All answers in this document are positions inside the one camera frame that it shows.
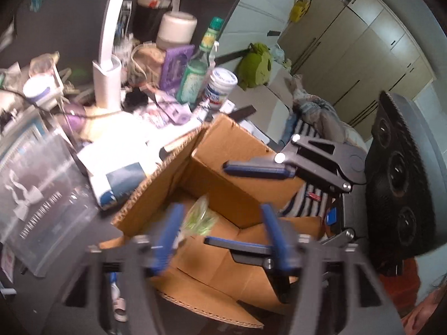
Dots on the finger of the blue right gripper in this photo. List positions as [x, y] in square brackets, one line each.
[242, 251]
[258, 168]

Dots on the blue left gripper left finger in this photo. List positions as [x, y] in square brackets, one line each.
[163, 236]

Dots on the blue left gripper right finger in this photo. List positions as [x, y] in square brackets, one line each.
[284, 240]

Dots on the brown cardboard box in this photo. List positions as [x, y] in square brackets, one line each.
[202, 278]

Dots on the striped cloth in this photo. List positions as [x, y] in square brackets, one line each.
[309, 201]

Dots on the white tissue pack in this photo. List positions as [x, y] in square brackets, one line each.
[116, 169]

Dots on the white jar blue label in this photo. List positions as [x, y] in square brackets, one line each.
[220, 84]

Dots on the green plush toy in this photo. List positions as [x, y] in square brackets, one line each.
[255, 67]

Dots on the green glass bottle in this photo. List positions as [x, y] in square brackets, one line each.
[198, 65]

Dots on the clear plastic bag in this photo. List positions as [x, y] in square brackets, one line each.
[45, 202]

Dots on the purple box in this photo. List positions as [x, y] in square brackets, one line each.
[174, 65]

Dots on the beige wardrobe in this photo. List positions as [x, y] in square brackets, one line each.
[349, 51]

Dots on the white desk lamp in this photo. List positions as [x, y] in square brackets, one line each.
[107, 69]

